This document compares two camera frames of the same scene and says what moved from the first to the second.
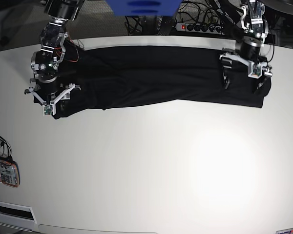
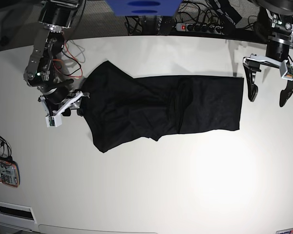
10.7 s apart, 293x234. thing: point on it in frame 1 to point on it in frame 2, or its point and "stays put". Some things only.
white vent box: (10, 211) stays put
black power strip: (207, 28) stays put
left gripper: (50, 93) to (54, 119)
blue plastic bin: (144, 7) stays put
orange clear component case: (7, 172) stays put
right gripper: (249, 55) to (289, 70)
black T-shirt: (120, 77) to (118, 106)
